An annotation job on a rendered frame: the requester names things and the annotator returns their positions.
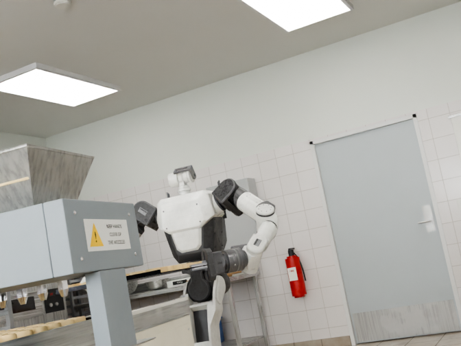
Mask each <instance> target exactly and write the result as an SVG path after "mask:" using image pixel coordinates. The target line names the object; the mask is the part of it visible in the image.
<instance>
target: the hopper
mask: <svg viewBox="0 0 461 346"><path fill-rule="evenodd" d="M93 159H94V157H93V156H89V155H85V154H79V153H75V152H68V151H64V150H58V149H54V148H48V147H43V146H37V145H33V144H29V143H25V144H22V145H19V146H15V147H12V148H7V149H5V150H0V214H1V213H4V212H7V211H12V210H15V209H21V208H24V207H29V206H32V205H37V204H41V203H46V202H49V201H53V200H58V199H61V198H66V199H76V200H77V199H78V198H79V195H80V192H81V190H82V187H83V185H84V182H85V180H86V177H87V174H88V171H89V170H90V167H91V164H92V162H93Z"/></svg>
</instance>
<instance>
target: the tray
mask: <svg viewBox="0 0 461 346"><path fill-rule="evenodd" d="M198 267H203V266H195V267H191V268H183V269H178V270H171V271H166V272H161V270H160V269H159V270H153V271H149V272H145V273H139V274H135V275H128V276H126V279H127V282H129V281H136V280H140V279H147V278H151V277H157V276H161V275H167V274H171V273H177V272H181V271H185V270H190V269H192V268H198ZM86 289H87V288H86V284H84V285H80V286H74V287H70V288H69V291H68V292H74V291H79V290H86Z"/></svg>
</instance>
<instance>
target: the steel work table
mask: <svg viewBox="0 0 461 346"><path fill-rule="evenodd" d="M241 273H243V274H242V275H235V276H232V277H229V278H230V281H235V280H239V279H244V278H247V277H252V280H253V285H254V289H255V295H256V300H257V306H258V310H259V317H260V321H261V327H262V332H263V335H262V336H253V337H247V338H241V334H240V330H239V324H238V319H237V313H236V308H235V301H234V297H233V290H232V286H231V283H230V288H229V290H228V292H227V294H228V300H229V305H230V312H231V316H232V320H233V327H234V331H235V338H236V339H232V340H227V341H224V342H222V343H221V345H222V346H246V345H248V344H251V343H253V342H255V341H257V340H259V339H261V338H264V342H265V346H270V342H269V338H268V331H267V327H266V323H265V316H264V312H263V306H262V301H261V295H260V291H259V284H258V280H257V275H260V271H259V268H258V271H257V272H256V273H255V274H247V273H245V272H244V271H241ZM185 276H189V275H183V276H179V277H185ZM179 277H172V278H169V280H170V279H174V278H179ZM170 281H173V280H170ZM181 290H184V286H179V287H174V288H168V287H167V286H166V287H165V288H164V289H161V290H151V289H149V288H148V287H147V286H146V283H143V284H138V286H137V288H136V290H135V291H134V292H133V293H131V294H130V295H129V297H130V300H131V299H138V298H142V297H149V296H154V295H161V294H165V293H169V292H176V291H181ZM88 307H90V306H89V303H85V304H81V305H75V306H74V310H77V309H78V310H79V315H80V316H84V308H88Z"/></svg>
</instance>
